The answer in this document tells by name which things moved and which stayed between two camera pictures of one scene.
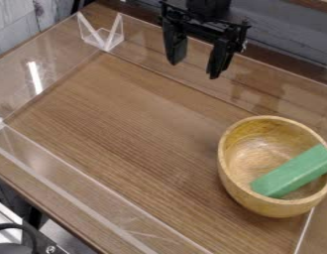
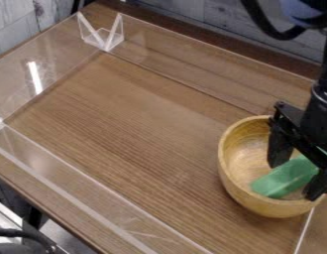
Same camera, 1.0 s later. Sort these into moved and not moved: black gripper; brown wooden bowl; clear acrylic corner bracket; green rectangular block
Moved: black gripper
Not moved: clear acrylic corner bracket; brown wooden bowl; green rectangular block
